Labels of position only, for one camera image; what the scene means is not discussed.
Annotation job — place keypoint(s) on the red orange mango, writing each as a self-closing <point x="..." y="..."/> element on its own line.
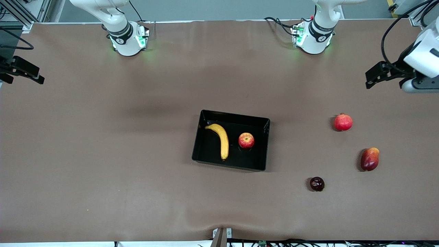
<point x="369" y="159"/>

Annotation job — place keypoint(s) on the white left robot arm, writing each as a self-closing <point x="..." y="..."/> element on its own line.
<point x="319" y="34"/>

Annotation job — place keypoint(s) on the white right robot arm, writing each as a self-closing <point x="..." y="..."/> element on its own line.
<point x="125" y="41"/>

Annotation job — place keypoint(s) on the red pomegranate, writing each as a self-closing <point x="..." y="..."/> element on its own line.
<point x="343" y="122"/>

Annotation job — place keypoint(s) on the yellow banana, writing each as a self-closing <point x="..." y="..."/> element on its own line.
<point x="223" y="140"/>

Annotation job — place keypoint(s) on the aluminium frame profile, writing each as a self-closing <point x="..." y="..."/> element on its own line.
<point x="416" y="20"/>
<point x="41" y="10"/>

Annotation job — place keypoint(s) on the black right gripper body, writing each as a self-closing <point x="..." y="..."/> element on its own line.
<point x="7" y="66"/>

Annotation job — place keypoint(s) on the dark purple plum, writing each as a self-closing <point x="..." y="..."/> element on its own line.
<point x="317" y="184"/>

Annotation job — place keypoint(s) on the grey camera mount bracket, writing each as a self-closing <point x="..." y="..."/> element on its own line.
<point x="222" y="233"/>

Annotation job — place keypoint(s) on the yellow black hazard marker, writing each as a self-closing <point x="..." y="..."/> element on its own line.
<point x="392" y="7"/>

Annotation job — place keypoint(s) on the black plastic tray box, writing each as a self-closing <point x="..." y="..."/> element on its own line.
<point x="212" y="151"/>

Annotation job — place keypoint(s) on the red yellow apple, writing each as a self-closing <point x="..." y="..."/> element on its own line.
<point x="246" y="140"/>

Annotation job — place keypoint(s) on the brown table mat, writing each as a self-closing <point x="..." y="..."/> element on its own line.
<point x="103" y="154"/>

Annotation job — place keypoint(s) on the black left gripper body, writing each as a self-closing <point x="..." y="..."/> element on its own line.
<point x="400" y="65"/>

